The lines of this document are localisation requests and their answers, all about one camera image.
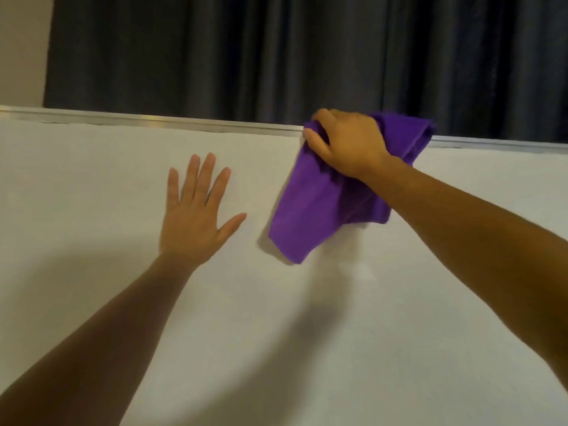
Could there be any person's right hand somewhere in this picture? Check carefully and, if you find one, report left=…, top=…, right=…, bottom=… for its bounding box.
left=303, top=108, right=392, bottom=180

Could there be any person's left hand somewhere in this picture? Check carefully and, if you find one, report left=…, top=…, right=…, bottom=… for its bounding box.
left=159, top=152, right=247, bottom=267

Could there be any purple cleaning cloth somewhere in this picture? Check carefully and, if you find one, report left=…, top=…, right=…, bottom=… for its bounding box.
left=268, top=112, right=436, bottom=265

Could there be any person's left forearm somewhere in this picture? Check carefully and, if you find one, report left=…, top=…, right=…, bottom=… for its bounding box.
left=0, top=253, right=201, bottom=426

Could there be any person's right forearm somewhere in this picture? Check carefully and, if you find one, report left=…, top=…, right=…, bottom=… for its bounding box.
left=360, top=154, right=568, bottom=393

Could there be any silver metal trim strip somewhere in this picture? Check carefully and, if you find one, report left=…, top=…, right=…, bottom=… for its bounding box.
left=0, top=106, right=568, bottom=153

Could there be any dark grey curtain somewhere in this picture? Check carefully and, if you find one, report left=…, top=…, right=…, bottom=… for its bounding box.
left=43, top=0, right=568, bottom=143

